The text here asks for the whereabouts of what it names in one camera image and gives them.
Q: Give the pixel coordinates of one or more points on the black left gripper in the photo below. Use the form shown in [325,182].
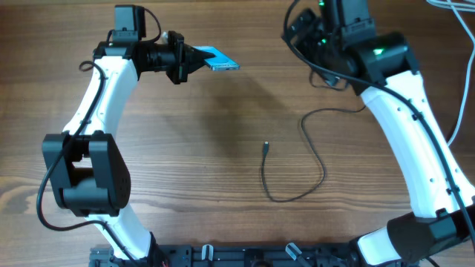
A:
[185,55]

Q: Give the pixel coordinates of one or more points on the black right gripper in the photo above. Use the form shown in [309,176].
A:
[312,32]

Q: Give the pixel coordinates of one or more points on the blue screen smartphone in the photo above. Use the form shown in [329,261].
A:
[220,61]

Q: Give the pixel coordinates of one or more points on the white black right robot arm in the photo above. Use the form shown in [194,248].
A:
[341,42]

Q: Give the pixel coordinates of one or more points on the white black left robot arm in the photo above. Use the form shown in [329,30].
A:
[87,181]

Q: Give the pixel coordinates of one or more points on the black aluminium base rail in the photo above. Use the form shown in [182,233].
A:
[332,255]

